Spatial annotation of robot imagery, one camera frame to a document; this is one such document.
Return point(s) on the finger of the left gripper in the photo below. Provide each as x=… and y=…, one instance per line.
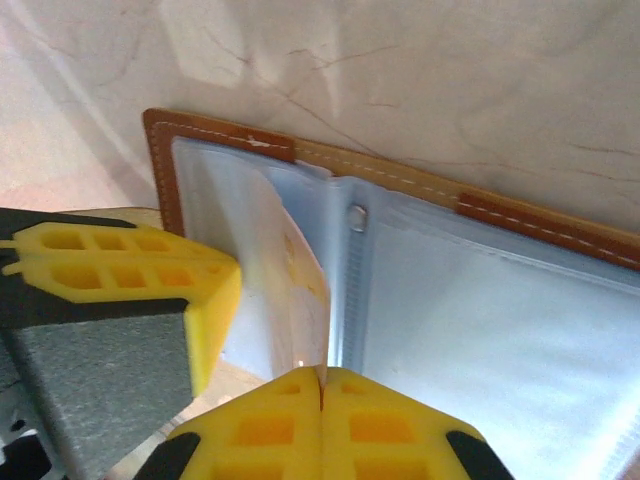
x=90, y=242
x=110, y=360

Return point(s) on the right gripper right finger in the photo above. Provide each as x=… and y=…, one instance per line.
x=390, y=440

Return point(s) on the brown leather card holder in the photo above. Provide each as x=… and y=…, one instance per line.
x=450, y=325

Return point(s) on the white credit card yellow print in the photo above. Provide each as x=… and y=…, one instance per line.
x=295, y=280

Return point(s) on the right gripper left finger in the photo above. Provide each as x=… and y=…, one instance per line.
x=270, y=435

